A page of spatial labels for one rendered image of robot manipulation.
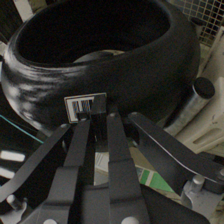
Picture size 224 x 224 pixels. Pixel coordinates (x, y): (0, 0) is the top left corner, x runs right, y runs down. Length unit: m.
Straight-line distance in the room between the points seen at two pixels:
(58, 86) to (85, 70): 0.05
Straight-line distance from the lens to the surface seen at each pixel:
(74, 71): 0.22
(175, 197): 0.94
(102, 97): 0.18
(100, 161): 9.59
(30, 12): 0.87
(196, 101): 0.27
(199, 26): 0.49
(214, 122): 0.28
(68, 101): 0.21
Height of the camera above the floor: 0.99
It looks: 13 degrees up
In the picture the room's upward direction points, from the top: 72 degrees counter-clockwise
